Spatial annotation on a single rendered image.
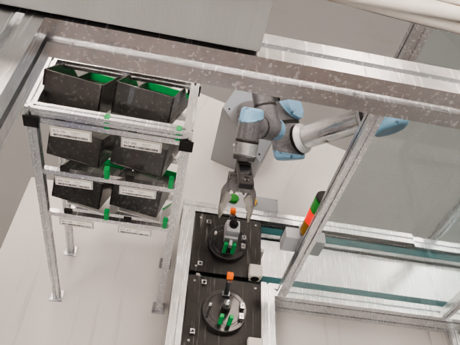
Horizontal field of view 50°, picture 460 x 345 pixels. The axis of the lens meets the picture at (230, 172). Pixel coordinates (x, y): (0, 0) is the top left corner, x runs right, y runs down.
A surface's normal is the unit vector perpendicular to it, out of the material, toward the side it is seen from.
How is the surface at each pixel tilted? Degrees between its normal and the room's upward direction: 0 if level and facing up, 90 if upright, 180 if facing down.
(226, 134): 90
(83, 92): 65
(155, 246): 0
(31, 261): 0
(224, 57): 90
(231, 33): 90
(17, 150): 0
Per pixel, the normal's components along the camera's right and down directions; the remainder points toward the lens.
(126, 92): -0.11, 0.34
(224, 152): -0.37, 0.63
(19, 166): 0.18, -0.67
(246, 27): -0.04, 0.73
